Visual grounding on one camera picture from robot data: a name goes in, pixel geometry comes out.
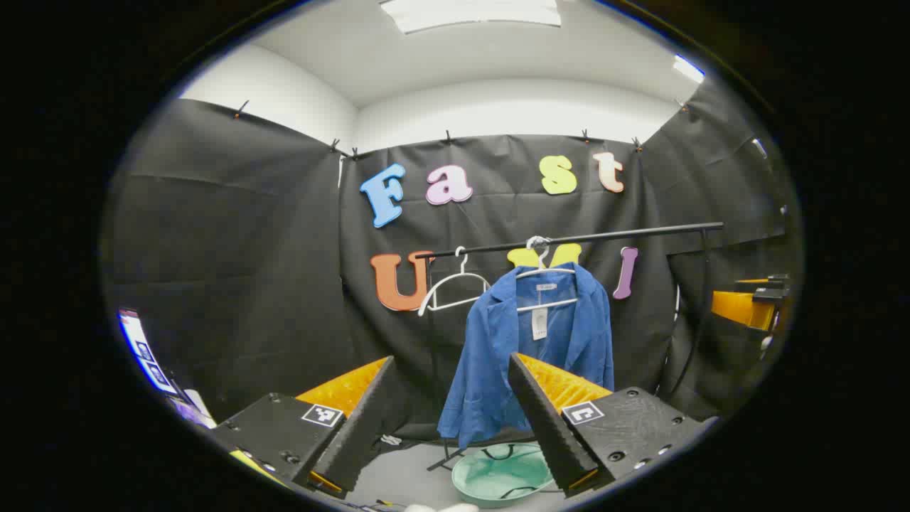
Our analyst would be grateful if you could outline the blue jacket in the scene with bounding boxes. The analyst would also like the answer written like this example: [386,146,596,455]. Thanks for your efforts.
[437,262,616,450]

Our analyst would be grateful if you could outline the green laundry hamper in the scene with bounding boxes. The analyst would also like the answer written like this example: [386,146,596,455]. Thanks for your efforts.
[451,441,557,509]

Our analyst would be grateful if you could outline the large ceiling light panel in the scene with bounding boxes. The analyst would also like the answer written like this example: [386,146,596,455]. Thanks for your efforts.
[380,0,562,35]

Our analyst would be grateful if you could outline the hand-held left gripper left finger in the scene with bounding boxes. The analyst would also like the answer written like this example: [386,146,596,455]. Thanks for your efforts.
[211,356,397,498]

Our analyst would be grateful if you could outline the monitor screen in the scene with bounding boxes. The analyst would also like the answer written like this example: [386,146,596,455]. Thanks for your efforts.
[117,308,178,395]

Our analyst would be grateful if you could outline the white empty hanger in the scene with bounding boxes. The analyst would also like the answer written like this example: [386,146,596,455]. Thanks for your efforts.
[418,246,493,317]

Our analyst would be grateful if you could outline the small ceiling light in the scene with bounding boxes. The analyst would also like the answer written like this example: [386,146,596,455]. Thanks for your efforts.
[672,55,706,85]

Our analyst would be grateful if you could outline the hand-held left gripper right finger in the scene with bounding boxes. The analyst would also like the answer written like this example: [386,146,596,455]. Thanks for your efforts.
[507,352,719,498]

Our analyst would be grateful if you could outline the white plastic hanger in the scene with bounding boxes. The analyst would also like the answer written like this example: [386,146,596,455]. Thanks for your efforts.
[515,236,578,314]

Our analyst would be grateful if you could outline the black clothes rack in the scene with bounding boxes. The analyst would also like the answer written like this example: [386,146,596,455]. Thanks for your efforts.
[416,222,724,471]

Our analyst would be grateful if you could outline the black backdrop cloth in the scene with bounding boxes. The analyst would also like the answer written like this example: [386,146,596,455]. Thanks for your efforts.
[103,78,801,442]

